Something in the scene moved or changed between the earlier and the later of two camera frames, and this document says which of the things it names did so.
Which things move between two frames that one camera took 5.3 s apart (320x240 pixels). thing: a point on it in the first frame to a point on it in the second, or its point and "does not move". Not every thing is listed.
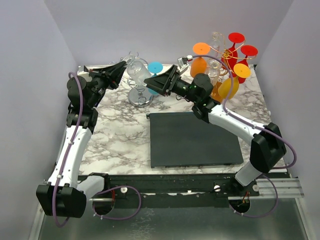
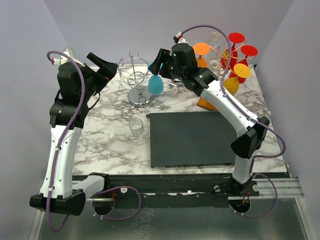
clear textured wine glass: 213,66 does not move
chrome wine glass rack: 139,96 does not move
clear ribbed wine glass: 137,70 to 136,127
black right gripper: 164,83 to 154,67
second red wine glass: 247,50 does not move
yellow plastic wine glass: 241,70 does not move
